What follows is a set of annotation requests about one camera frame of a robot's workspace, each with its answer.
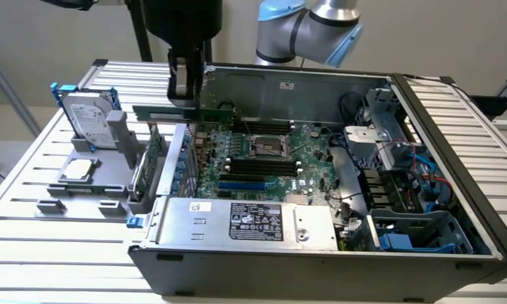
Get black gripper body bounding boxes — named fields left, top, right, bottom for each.
left=139, top=0, right=225, bottom=66

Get green RAM stick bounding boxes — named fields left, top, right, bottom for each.
left=131, top=104, right=233, bottom=124

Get black RAM slot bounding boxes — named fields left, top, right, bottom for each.
left=228, top=169, right=300, bottom=177
left=232, top=119, right=292, bottom=127
left=228, top=157, right=298, bottom=165
left=232, top=127, right=293, bottom=134
left=228, top=161, right=298, bottom=170
left=228, top=165, right=298, bottom=174
left=232, top=123, right=293, bottom=130

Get black expansion slot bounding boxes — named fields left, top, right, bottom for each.
left=217, top=173, right=268, bottom=182

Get blue expansion slot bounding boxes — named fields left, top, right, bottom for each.
left=217, top=180, right=266, bottom=191

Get black stand pole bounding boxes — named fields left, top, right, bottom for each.
left=122, top=0, right=154, bottom=63

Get grey parts rack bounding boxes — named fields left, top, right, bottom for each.
left=33, top=110, right=185, bottom=220

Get green Dell motherboard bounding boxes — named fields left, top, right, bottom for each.
left=184, top=119, right=356, bottom=222

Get silver hard disk blue caddy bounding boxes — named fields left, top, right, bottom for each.
left=49, top=82, right=119, bottom=150

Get CPU socket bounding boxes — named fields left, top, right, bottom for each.
left=245, top=133, right=292, bottom=155

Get green graphics card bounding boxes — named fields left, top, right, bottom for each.
left=130, top=123, right=162, bottom=201

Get silver CPU chip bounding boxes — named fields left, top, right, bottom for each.
left=62, top=158, right=102, bottom=181

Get silver power supply unit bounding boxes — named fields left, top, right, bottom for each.
left=150, top=197, right=340, bottom=251

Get small silver chipset heatsink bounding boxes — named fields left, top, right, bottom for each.
left=284, top=194, right=312, bottom=207

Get silver metal drive cage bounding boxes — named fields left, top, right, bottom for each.
left=344, top=87, right=425, bottom=170

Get black case fan shroud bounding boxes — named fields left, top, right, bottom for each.
left=357, top=168, right=413, bottom=213

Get black open PC case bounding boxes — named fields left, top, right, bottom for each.
left=127, top=62, right=507, bottom=296

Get grey disk bay blue rails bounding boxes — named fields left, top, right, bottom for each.
left=353, top=207, right=476, bottom=255

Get black box beside table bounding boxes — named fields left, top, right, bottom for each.
left=467, top=94, right=507, bottom=118

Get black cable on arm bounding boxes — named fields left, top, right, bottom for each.
left=38, top=0, right=98, bottom=12

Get blue wire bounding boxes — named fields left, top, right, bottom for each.
left=399, top=148, right=443, bottom=203

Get thin black cable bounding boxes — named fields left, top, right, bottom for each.
left=400, top=73, right=495, bottom=123

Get red wire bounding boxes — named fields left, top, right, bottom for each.
left=373, top=142, right=453, bottom=191

